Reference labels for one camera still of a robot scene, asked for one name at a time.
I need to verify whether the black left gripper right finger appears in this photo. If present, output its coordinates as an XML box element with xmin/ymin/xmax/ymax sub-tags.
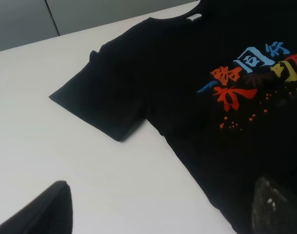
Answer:
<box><xmin>251</xmin><ymin>177</ymin><xmax>297</xmax><ymax>234</ymax></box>

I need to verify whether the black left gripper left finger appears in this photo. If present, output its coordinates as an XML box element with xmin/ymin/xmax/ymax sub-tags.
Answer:
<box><xmin>0</xmin><ymin>181</ymin><xmax>73</xmax><ymax>234</ymax></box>

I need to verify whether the black printed t-shirt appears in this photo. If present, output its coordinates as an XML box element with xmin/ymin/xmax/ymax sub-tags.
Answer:
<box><xmin>50</xmin><ymin>0</ymin><xmax>297</xmax><ymax>234</ymax></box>

